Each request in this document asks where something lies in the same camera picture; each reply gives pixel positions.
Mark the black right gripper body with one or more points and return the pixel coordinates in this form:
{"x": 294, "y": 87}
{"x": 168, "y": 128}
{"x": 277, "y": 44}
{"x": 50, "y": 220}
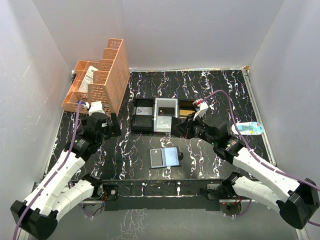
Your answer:
{"x": 186, "y": 126}

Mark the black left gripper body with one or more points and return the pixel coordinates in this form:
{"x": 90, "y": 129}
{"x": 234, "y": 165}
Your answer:
{"x": 110, "y": 126}

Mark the dark card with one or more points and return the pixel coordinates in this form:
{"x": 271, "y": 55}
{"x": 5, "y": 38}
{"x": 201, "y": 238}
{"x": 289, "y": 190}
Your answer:
{"x": 166, "y": 111}

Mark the black leather card holder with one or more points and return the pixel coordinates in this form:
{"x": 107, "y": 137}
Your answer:
{"x": 172, "y": 157}

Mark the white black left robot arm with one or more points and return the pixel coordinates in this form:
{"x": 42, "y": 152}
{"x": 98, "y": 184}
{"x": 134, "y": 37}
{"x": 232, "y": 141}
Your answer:
{"x": 39, "y": 213}

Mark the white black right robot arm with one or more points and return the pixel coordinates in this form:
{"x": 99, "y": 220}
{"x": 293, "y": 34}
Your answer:
{"x": 295, "y": 200}

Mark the gold card in right bin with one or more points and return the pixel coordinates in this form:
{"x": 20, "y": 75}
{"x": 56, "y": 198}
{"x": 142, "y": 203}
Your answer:
{"x": 183, "y": 113}

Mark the card in left bin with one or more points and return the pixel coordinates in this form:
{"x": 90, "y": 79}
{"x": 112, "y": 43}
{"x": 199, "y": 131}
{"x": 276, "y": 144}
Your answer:
{"x": 144, "y": 111}

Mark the white middle bin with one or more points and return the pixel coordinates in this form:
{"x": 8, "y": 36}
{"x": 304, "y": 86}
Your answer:
{"x": 162, "y": 124}

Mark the black right bin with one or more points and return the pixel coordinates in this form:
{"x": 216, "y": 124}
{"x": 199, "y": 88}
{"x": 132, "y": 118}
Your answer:
{"x": 185, "y": 108}

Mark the black bin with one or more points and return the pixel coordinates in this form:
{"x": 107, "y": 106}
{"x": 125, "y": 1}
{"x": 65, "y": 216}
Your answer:
{"x": 185, "y": 108}
{"x": 140, "y": 123}

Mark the black left bin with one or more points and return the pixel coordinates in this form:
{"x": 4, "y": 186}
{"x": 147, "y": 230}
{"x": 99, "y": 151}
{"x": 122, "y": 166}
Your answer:
{"x": 140, "y": 123}

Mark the blue white blister pack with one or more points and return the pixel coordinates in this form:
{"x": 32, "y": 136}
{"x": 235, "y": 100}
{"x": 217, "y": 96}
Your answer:
{"x": 248, "y": 128}

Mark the orange plastic desk organizer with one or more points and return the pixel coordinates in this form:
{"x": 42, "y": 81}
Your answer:
{"x": 109, "y": 81}

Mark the white paper packet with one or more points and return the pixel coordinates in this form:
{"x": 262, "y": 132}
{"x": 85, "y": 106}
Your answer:
{"x": 87, "y": 79}

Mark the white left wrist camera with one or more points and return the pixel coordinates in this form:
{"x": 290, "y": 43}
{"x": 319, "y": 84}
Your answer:
{"x": 94, "y": 107}

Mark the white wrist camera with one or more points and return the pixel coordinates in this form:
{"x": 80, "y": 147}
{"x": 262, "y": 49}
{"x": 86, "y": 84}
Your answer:
{"x": 94, "y": 107}
{"x": 201, "y": 107}

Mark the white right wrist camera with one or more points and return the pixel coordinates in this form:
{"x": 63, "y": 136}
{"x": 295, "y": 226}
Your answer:
{"x": 201, "y": 107}

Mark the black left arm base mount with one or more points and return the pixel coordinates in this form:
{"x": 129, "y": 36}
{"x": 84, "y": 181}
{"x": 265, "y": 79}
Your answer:
{"x": 110, "y": 192}

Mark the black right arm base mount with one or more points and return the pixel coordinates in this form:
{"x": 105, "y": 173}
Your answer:
{"x": 220, "y": 192}

